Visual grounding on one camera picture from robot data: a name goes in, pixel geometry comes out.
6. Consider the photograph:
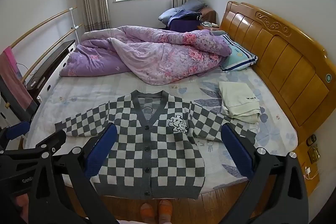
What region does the grey white checkered cardigan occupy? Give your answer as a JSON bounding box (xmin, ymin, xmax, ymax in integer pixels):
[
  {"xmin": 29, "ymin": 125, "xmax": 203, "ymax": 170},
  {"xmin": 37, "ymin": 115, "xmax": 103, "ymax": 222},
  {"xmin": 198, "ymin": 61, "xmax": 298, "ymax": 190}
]
[{"xmin": 55, "ymin": 90, "xmax": 256, "ymax": 200}]

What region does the dark purple cloth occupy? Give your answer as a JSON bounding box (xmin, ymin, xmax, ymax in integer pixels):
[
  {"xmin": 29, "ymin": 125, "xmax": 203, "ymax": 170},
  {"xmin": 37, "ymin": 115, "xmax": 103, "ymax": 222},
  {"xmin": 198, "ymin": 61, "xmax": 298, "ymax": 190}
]
[{"xmin": 167, "ymin": 11, "xmax": 202, "ymax": 30}]

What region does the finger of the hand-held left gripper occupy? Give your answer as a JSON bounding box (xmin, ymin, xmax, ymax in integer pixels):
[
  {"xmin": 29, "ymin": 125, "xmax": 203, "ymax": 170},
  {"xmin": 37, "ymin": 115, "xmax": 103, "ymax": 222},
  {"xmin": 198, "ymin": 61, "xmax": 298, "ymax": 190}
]
[
  {"xmin": 0, "ymin": 121, "xmax": 30, "ymax": 147},
  {"xmin": 0, "ymin": 130, "xmax": 67, "ymax": 161}
]

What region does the white rail post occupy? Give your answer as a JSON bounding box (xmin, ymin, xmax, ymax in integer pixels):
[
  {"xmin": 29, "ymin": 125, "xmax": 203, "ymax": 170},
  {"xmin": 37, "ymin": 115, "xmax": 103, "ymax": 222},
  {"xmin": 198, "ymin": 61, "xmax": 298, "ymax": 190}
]
[{"xmin": 69, "ymin": 7, "xmax": 79, "ymax": 45}]

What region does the person's left hand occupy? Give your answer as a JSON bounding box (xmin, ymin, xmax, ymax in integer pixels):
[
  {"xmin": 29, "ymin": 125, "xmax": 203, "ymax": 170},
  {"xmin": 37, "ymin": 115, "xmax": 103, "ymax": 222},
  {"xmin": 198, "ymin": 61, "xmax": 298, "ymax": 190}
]
[{"xmin": 10, "ymin": 193, "xmax": 30, "ymax": 224}]

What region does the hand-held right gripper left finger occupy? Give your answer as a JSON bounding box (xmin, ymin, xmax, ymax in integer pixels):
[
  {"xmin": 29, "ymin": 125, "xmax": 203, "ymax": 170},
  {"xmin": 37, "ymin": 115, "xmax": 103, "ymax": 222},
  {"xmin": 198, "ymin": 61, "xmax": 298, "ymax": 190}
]
[{"xmin": 28, "ymin": 123, "xmax": 118, "ymax": 224}]

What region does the orange slipper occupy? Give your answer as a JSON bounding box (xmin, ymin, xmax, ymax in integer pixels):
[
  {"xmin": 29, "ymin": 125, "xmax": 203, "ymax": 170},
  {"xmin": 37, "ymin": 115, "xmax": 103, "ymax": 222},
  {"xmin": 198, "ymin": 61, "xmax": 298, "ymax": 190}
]
[
  {"xmin": 157, "ymin": 200, "xmax": 173, "ymax": 224},
  {"xmin": 140, "ymin": 203, "xmax": 156, "ymax": 224}
]

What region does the folded cream garment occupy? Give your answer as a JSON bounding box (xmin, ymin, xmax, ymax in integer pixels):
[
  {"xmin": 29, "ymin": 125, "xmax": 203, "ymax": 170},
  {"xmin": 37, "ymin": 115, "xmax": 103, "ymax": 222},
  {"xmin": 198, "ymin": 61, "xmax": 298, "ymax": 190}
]
[{"xmin": 218, "ymin": 81, "xmax": 261, "ymax": 124}]

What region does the white charger with cable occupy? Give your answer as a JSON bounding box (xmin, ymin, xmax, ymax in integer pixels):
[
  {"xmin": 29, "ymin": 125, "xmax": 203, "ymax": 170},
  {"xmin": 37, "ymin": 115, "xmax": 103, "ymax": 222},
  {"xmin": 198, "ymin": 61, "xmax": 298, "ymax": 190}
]
[{"xmin": 303, "ymin": 166, "xmax": 319, "ymax": 180}]

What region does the pile of pillows on chair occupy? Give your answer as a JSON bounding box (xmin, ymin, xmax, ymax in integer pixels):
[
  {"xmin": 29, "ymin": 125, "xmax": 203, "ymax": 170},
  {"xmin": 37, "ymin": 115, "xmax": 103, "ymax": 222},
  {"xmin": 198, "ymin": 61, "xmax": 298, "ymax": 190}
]
[{"xmin": 158, "ymin": 0, "xmax": 208, "ymax": 22}]

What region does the wooden nightstand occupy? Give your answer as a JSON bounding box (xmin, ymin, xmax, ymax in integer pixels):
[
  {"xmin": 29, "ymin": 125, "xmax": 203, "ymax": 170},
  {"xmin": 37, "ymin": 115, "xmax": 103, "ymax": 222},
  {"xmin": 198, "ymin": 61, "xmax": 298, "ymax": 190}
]
[
  {"xmin": 291, "ymin": 140, "xmax": 321, "ymax": 197},
  {"xmin": 197, "ymin": 21, "xmax": 220, "ymax": 31}
]

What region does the brown chair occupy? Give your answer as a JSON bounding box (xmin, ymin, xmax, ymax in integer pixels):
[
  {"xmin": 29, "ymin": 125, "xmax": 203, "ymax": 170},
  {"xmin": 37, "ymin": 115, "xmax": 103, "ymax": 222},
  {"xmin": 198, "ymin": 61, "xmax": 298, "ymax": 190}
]
[{"xmin": 201, "ymin": 7, "xmax": 217, "ymax": 24}]

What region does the purple floral quilt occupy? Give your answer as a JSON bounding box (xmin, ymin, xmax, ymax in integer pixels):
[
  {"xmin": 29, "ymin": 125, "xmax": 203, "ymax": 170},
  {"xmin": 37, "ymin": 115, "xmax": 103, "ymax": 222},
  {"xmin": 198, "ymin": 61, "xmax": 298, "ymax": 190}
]
[{"xmin": 60, "ymin": 25, "xmax": 233, "ymax": 86}]

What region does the pale patterned bed sheet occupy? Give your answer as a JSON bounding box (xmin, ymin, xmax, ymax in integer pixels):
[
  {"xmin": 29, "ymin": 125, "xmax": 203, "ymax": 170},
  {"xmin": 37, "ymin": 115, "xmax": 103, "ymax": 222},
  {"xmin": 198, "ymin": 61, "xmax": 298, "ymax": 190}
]
[{"xmin": 25, "ymin": 67, "xmax": 298, "ymax": 191}]

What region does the blue white striped pillow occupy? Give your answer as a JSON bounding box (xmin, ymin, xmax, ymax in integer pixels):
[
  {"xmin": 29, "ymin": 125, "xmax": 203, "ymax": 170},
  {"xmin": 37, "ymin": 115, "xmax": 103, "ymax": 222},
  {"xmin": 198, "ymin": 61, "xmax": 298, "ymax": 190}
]
[{"xmin": 212, "ymin": 31, "xmax": 258, "ymax": 73}]

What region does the wooden wall rail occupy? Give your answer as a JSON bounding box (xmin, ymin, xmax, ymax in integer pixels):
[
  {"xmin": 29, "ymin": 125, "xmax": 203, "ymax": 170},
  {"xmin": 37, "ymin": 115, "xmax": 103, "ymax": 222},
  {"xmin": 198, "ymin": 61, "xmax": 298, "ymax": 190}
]
[
  {"xmin": 10, "ymin": 7, "xmax": 78, "ymax": 49},
  {"xmin": 21, "ymin": 24, "xmax": 83, "ymax": 83}
]

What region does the pink towel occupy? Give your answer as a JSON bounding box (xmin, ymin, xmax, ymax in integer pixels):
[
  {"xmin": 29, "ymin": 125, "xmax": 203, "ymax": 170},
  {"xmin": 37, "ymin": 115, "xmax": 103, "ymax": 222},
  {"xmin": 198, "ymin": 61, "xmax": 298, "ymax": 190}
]
[{"xmin": 0, "ymin": 47, "xmax": 33, "ymax": 110}]

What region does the wooden bed frame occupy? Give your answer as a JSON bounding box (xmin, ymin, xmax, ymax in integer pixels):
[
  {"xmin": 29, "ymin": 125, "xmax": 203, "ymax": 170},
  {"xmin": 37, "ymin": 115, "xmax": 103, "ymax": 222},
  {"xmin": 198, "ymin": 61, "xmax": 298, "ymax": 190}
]
[{"xmin": 219, "ymin": 0, "xmax": 330, "ymax": 140}]

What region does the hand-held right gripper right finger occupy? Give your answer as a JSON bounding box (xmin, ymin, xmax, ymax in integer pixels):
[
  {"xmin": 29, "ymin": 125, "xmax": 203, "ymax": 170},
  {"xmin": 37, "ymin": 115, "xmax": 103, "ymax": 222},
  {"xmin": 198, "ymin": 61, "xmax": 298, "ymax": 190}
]
[{"xmin": 218, "ymin": 123, "xmax": 310, "ymax": 224}]

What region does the black flat monitor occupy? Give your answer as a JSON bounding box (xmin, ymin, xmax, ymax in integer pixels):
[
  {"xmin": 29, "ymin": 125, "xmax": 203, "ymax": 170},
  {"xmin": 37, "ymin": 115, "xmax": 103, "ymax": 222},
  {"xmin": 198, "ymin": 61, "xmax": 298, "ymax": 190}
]
[{"xmin": 26, "ymin": 40, "xmax": 76, "ymax": 88}]

